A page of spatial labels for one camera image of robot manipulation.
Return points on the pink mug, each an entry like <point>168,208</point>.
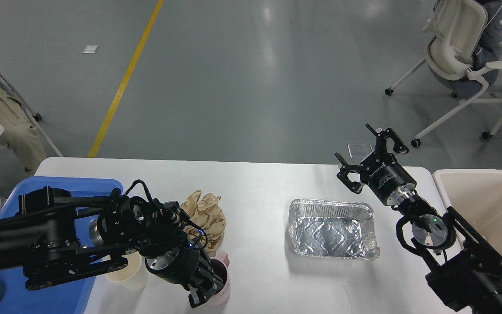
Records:
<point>220,264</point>

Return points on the blue plastic tray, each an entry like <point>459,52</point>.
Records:
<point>46,288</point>

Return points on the seated person in jeans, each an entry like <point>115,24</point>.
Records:
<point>487,50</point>

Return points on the aluminium foil container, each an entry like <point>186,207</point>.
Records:
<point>332,229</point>

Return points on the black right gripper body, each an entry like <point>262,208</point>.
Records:
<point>387,179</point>

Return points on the white office chair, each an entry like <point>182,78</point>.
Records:
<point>458,27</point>

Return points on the brown paper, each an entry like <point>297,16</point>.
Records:
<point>205,212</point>

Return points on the white paper cup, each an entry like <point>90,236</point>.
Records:
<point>134,276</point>

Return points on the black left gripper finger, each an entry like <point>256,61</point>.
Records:
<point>203,284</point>

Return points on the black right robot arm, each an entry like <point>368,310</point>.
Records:
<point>465,270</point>

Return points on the person in black shirt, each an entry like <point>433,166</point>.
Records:
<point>19,134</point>

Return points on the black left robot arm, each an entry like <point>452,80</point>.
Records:
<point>122,225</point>

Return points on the beige plastic bin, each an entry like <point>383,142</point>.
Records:
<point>477,195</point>

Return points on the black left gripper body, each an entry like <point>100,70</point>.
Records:
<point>177,266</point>

